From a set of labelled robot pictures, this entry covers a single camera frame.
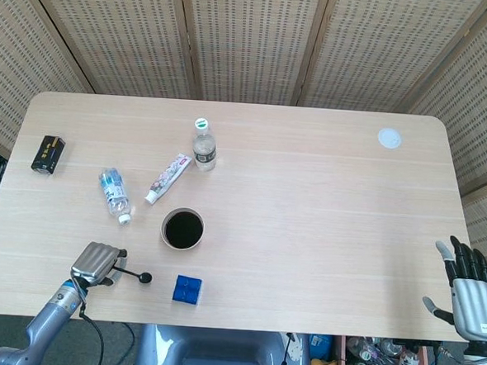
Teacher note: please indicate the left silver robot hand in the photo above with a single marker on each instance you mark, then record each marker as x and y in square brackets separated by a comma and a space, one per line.
[94, 260]

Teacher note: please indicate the woven folding screen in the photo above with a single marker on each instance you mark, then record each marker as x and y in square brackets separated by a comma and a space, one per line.
[252, 38]

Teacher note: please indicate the blue box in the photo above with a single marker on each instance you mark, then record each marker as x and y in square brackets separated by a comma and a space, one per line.
[320, 345]

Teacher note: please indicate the white bracket plate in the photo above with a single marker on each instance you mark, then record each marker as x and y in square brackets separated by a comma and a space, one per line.
[294, 349]

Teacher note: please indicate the blue label water bottle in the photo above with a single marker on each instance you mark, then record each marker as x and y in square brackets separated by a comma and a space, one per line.
[114, 193]

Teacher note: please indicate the black box gold print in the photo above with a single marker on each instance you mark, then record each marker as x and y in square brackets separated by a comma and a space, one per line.
[48, 154]

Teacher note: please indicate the black plastic spoon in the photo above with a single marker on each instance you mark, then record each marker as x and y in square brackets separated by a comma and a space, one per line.
[145, 278]

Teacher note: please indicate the red crate of clutter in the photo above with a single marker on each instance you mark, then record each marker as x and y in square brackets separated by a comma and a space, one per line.
[381, 364]

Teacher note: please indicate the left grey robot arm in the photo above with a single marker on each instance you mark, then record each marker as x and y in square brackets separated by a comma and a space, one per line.
[49, 315]

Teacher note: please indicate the white round table grommet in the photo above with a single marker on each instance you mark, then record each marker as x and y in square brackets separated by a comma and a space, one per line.
[390, 138]

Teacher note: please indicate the black round cup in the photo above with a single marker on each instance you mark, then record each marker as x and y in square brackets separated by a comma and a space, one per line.
[163, 237]

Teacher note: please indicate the blue building block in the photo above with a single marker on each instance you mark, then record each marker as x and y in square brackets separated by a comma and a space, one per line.
[186, 290]

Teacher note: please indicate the white toothpaste tube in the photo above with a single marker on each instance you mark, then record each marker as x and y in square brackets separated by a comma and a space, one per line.
[167, 178]

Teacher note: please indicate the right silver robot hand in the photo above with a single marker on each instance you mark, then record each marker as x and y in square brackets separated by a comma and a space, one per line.
[476, 304]

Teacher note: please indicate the grey robot torso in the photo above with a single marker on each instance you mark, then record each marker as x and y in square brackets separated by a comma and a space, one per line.
[216, 354]

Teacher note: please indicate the green label water bottle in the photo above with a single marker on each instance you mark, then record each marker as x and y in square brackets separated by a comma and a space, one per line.
[204, 151]

